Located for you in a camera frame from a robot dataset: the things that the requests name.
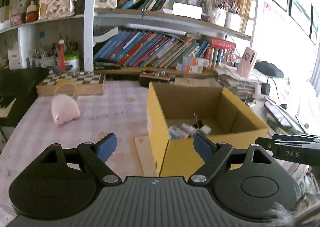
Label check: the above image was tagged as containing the white charger cube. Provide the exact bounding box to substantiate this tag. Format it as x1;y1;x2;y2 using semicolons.
200;125;212;135

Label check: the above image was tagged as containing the white glue tube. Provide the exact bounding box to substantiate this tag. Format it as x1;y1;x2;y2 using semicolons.
182;124;199;138

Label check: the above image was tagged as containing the white red small box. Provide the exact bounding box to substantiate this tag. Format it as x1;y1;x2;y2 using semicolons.
168;126;189;140

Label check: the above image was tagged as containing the pink plush pig toy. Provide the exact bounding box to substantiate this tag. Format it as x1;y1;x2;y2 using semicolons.
51;94;80;125

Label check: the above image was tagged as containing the black binder clip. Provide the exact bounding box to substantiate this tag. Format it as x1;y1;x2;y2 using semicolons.
193;113;203;129

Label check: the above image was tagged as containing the yellow cardboard box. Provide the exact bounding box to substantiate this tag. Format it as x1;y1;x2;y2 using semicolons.
147;83;269;178

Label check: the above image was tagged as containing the beige star place mat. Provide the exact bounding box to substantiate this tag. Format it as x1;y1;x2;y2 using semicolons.
133;133;157;177

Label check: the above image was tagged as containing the pink checkered tablecloth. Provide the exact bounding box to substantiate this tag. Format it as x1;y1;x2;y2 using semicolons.
1;81;149;226

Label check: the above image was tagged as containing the wooden chess board box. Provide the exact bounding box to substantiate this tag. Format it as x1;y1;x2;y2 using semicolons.
36;72;105;97

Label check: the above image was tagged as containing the black power adapter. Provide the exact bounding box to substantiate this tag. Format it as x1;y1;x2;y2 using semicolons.
261;83;270;95

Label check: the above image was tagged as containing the orange white box stack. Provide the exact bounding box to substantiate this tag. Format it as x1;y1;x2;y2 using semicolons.
176;56;209;73

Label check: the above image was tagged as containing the pink rectangular device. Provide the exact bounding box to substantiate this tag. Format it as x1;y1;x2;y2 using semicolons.
236;47;257;77

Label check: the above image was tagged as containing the white green-lid jar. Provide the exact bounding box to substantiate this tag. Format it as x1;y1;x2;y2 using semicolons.
64;51;80;72

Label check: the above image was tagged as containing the black Yamaha keyboard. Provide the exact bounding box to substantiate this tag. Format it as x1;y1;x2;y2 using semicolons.
1;67;49;127

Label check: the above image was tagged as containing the white bookshelf unit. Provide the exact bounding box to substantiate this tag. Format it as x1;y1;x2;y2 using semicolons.
1;0;254;72

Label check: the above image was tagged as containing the red round doll jar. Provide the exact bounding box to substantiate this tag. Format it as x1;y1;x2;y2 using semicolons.
25;1;39;23

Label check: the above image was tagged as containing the pink floral ornament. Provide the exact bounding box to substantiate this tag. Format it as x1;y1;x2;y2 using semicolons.
39;0;77;20

